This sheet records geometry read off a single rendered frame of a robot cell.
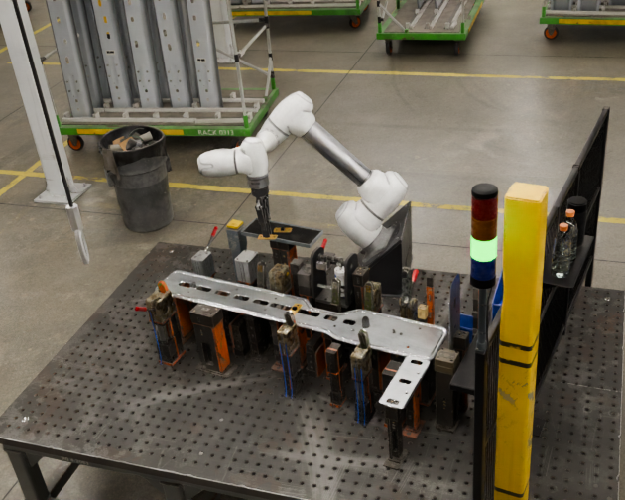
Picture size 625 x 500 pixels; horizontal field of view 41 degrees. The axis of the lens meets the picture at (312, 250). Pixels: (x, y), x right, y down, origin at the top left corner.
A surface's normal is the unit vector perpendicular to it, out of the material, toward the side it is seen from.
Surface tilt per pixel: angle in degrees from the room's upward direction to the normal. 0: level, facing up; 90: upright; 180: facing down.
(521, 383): 90
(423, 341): 0
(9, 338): 0
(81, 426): 0
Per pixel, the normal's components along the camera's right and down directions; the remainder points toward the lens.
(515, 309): -0.50, 0.49
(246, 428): -0.09, -0.85
